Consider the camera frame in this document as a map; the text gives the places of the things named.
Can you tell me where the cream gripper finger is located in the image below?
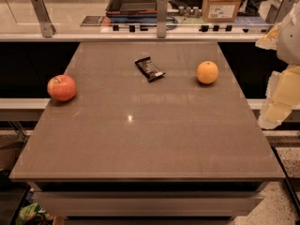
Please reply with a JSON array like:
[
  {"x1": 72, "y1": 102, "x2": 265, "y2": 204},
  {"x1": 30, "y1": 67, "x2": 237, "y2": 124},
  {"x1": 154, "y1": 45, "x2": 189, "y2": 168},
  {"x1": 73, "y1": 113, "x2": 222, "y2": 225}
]
[
  {"x1": 258, "y1": 66, "x2": 300, "y2": 129},
  {"x1": 255, "y1": 23, "x2": 281, "y2": 50}
]

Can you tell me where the orange fruit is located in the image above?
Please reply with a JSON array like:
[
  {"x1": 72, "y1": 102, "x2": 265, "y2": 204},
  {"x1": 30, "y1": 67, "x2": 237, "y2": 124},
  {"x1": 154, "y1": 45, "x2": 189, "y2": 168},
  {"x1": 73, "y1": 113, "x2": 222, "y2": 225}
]
[{"x1": 197, "y1": 61, "x2": 218, "y2": 84}]

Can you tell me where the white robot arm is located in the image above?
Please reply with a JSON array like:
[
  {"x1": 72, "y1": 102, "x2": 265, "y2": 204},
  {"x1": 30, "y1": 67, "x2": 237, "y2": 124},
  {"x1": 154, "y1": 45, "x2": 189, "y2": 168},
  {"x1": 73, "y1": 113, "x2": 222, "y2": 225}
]
[{"x1": 255, "y1": 3, "x2": 300, "y2": 129}]

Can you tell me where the red apple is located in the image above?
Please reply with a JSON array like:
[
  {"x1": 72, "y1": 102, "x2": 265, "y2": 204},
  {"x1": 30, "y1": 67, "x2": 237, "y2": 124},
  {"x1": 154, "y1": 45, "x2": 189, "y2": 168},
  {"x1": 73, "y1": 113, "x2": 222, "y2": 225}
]
[{"x1": 47, "y1": 75, "x2": 77, "y2": 101}]

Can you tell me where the cardboard box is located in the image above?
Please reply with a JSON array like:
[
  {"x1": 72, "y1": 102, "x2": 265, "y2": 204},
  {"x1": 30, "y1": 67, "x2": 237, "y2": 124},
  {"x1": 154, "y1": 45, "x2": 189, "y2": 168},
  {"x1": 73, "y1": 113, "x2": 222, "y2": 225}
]
[{"x1": 202, "y1": 0, "x2": 241, "y2": 23}]

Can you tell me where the black snack bar wrapper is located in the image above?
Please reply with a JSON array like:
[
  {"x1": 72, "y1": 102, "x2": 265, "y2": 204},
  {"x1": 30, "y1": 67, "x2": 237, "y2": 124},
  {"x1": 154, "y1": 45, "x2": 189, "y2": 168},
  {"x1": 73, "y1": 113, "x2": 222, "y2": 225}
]
[{"x1": 135, "y1": 57, "x2": 164, "y2": 82}]

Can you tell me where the open dark tray case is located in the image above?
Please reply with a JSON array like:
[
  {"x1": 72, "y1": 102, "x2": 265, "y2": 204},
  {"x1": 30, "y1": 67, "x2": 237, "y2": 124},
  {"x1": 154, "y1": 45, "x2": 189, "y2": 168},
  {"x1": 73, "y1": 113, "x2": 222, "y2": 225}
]
[{"x1": 106, "y1": 0, "x2": 157, "y2": 17}]

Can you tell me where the green snack bag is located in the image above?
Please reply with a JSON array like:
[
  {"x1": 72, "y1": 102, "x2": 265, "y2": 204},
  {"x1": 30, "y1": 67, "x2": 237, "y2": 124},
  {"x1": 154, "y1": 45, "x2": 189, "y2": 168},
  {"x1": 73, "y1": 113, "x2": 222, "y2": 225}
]
[{"x1": 15, "y1": 202, "x2": 54, "y2": 225}]

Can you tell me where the right metal glass bracket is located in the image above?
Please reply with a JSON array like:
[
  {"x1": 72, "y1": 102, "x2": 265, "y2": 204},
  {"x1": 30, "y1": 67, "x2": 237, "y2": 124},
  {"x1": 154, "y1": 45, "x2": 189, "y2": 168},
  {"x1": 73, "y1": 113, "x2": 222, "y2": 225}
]
[{"x1": 265, "y1": 0, "x2": 296, "y2": 29}]

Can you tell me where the metal glass bracket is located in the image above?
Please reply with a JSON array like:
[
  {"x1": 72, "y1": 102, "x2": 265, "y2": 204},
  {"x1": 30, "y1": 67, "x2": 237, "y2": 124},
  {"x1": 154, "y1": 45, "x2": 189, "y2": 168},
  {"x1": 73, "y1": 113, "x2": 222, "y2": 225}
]
[
  {"x1": 157, "y1": 0, "x2": 168, "y2": 38},
  {"x1": 265, "y1": 0, "x2": 296, "y2": 29},
  {"x1": 30, "y1": 0, "x2": 56, "y2": 38}
]

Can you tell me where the middle metal glass bracket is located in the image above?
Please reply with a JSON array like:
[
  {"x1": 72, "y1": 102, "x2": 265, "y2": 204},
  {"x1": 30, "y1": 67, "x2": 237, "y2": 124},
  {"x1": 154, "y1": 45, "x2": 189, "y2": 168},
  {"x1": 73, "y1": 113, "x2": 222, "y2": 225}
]
[{"x1": 157, "y1": 0, "x2": 168, "y2": 38}]

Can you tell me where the left metal glass bracket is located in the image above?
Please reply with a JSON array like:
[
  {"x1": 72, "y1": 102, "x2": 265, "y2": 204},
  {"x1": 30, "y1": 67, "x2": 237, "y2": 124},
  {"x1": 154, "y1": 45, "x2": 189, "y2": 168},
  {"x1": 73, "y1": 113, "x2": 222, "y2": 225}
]
[{"x1": 30, "y1": 0, "x2": 56, "y2": 38}]

